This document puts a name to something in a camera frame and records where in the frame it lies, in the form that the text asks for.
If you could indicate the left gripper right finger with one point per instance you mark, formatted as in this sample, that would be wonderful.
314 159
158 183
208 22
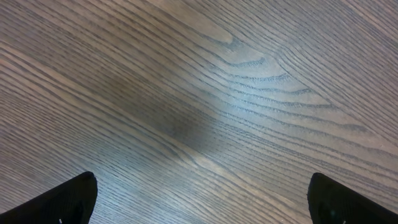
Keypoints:
330 202

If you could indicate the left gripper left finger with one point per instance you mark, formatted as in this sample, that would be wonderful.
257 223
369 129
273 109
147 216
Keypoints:
70 202

